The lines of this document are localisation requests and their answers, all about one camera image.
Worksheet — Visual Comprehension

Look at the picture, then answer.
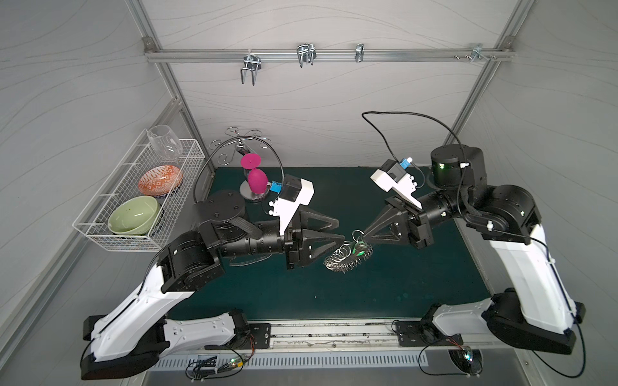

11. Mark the green bowl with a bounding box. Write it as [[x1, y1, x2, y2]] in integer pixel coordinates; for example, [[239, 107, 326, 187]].
[[107, 196, 161, 236]]

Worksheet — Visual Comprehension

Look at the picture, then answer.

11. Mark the right metal hook bracket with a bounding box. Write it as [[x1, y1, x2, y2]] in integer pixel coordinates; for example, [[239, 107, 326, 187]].
[[453, 44, 497, 64]]

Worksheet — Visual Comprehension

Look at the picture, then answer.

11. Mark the left base cable bundle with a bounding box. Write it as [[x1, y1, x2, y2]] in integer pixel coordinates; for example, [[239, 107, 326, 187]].
[[184, 332, 257, 382]]

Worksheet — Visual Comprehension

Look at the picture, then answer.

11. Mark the double prong metal hook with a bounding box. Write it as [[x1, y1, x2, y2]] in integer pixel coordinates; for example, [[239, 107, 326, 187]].
[[240, 53, 262, 86]]

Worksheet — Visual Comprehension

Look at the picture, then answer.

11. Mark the small flat metal hook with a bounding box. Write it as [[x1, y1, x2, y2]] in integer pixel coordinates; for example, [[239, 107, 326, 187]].
[[355, 43, 365, 64]]

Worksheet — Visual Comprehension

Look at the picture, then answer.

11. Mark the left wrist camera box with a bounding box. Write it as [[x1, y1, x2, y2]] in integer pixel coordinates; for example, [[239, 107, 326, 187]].
[[268, 175, 315, 236]]

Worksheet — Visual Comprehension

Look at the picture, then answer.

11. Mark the white wire basket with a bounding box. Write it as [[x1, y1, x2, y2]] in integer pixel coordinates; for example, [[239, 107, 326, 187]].
[[72, 137, 204, 253]]

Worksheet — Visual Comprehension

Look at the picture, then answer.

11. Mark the loop metal hook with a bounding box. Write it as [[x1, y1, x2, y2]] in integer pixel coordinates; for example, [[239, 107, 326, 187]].
[[296, 43, 317, 68]]

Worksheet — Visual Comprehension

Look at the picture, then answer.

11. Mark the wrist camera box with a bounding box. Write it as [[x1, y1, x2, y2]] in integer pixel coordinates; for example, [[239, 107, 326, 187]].
[[268, 175, 315, 236], [371, 158, 423, 209]]

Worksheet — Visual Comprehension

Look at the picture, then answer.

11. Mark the pink wine glass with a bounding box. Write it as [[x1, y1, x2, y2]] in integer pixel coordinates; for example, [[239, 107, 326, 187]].
[[241, 153, 269, 195]]

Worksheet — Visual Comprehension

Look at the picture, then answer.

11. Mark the green table mat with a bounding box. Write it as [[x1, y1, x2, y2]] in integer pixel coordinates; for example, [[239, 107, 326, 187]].
[[170, 167, 491, 320]]

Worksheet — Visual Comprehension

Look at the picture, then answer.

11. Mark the aluminium cross rail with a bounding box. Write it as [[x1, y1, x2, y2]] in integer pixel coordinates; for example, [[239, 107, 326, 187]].
[[145, 47, 516, 64]]

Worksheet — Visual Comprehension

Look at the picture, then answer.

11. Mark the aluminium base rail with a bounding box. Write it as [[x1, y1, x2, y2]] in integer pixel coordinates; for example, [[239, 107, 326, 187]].
[[134, 315, 513, 357]]

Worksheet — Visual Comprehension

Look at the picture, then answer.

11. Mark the right camera cable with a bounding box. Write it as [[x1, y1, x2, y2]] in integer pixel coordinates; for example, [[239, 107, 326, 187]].
[[360, 110, 469, 165]]

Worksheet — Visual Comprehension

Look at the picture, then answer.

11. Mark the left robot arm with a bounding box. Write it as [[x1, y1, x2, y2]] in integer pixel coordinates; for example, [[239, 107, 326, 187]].
[[80, 190, 344, 381]]

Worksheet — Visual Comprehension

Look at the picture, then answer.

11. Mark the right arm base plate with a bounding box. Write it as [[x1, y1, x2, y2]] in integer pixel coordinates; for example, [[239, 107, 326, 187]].
[[390, 320, 457, 348]]

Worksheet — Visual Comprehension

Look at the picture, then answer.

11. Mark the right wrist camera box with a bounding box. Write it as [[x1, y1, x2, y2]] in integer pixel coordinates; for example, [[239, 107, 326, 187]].
[[371, 158, 423, 209]]

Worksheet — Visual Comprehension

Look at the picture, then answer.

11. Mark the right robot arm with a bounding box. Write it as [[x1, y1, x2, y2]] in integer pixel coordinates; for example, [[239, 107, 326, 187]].
[[364, 145, 585, 355]]

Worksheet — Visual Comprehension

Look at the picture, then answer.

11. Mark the right base cable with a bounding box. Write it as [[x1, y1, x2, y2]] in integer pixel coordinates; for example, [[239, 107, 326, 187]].
[[389, 317, 484, 377]]

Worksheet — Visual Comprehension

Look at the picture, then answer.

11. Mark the clear glass cup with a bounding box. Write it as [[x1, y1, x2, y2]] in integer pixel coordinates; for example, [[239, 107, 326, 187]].
[[146, 125, 183, 162]]

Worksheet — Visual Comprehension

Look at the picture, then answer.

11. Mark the metal glass rack stand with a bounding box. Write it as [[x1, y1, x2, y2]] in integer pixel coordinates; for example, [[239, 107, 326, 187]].
[[217, 126, 270, 203]]

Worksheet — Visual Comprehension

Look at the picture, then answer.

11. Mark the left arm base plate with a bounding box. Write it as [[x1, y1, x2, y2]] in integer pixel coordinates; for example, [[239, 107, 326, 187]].
[[201, 323, 272, 351]]

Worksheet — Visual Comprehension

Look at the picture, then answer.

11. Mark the vent grille strip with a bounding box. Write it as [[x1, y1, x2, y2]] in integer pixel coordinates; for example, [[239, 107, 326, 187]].
[[151, 350, 429, 372]]

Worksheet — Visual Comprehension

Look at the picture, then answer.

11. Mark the orange patterned bowl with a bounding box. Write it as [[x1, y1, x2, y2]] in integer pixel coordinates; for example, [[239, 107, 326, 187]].
[[138, 165, 183, 197]]

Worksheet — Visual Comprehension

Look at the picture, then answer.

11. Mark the green key tag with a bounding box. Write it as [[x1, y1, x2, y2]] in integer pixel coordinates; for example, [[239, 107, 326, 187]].
[[351, 242, 370, 257]]

